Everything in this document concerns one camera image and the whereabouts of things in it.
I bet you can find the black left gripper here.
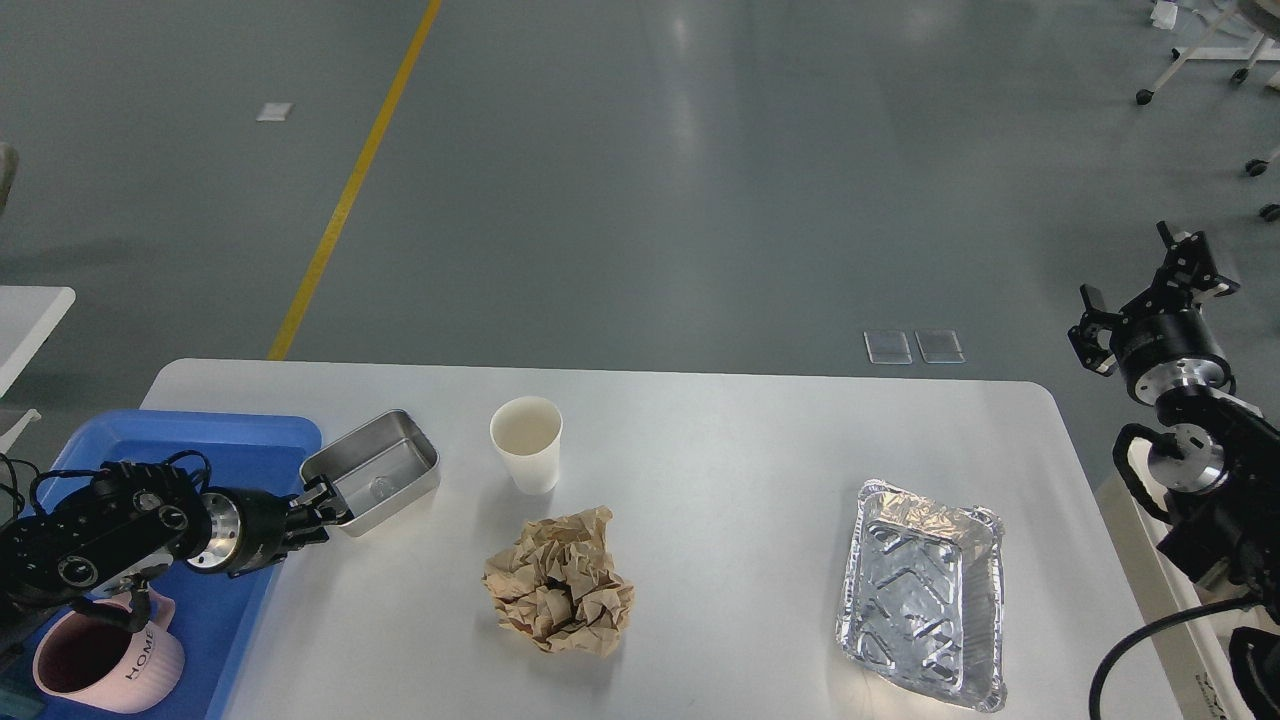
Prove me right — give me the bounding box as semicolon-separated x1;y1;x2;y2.
186;474;355;578

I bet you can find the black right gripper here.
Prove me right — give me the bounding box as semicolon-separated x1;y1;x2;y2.
1068;222;1242;406

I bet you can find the stainless steel rectangular container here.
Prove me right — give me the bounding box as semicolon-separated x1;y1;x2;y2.
300;409;442;538

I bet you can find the pink ribbed mug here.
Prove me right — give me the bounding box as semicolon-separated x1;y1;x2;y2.
32;592;186;714

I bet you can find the aluminium foil tray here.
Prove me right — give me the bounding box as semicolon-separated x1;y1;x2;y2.
835;479;1007;714

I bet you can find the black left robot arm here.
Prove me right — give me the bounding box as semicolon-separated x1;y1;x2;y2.
1;448;353;665

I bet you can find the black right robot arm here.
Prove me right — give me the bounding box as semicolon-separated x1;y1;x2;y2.
1068;222;1279;719

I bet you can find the clear floor plate right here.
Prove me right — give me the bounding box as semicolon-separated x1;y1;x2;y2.
914;329;966;364

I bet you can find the clear floor plate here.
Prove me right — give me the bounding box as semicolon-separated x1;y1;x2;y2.
863;331;913;365
914;329;966;364

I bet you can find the white paper cup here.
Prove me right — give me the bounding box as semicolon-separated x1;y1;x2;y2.
490;396;563;495

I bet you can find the clear floor plate left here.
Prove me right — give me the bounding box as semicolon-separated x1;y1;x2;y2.
863;331;913;365

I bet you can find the crumpled brown paper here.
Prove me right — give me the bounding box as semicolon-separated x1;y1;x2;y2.
483;506;636;659

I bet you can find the white side table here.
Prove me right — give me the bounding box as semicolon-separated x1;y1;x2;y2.
1;284;76;454

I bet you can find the white paper scrap on floor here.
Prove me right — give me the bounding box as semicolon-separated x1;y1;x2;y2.
255;102;294;123

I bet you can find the white wheeled cart frame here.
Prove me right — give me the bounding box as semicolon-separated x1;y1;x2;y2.
1134;1;1277;227

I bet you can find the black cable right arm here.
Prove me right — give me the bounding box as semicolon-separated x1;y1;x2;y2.
1088;598;1251;720

